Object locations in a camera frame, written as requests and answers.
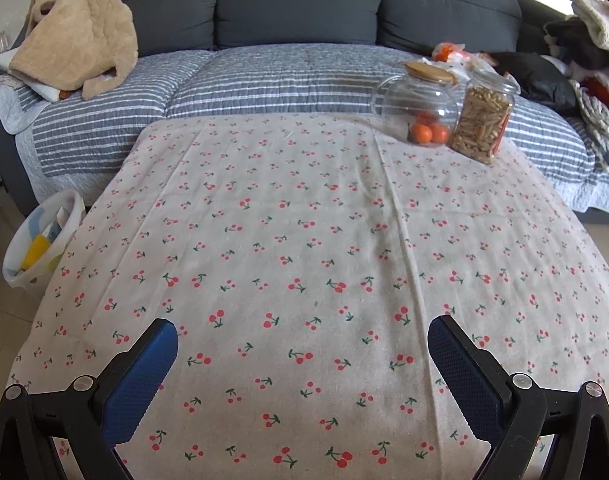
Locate round glass jar wooden lid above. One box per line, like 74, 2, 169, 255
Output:
371, 61, 461, 149

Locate dark grey sofa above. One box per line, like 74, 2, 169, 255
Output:
0, 0, 585, 217

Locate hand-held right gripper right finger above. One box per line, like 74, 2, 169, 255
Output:
427, 315, 609, 480

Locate white pillow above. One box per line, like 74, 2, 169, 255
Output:
0, 51, 62, 104

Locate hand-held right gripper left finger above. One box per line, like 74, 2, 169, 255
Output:
0, 318, 180, 480

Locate cherry print tablecloth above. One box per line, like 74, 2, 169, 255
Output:
9, 112, 609, 480

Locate grey knitted blanket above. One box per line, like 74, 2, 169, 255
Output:
569, 79, 609, 177

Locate glass jar of biscuit sticks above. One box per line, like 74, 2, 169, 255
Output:
449, 69, 521, 165

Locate grey white striped quilt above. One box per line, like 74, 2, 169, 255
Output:
14, 42, 609, 214

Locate light grey quilted cover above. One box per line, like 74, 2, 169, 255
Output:
0, 74, 55, 137

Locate yellow packet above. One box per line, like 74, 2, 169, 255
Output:
21, 234, 54, 269

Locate beige fleece blanket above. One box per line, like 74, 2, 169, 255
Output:
8, 0, 181, 102

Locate pile of clothes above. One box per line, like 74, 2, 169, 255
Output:
543, 0, 609, 88

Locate plastic bag of oranges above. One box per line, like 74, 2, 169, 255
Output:
431, 41, 488, 78

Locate white patterned plastic bin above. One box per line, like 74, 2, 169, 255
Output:
2, 190, 86, 289

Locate black cushion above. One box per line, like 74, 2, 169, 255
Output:
483, 51, 579, 115

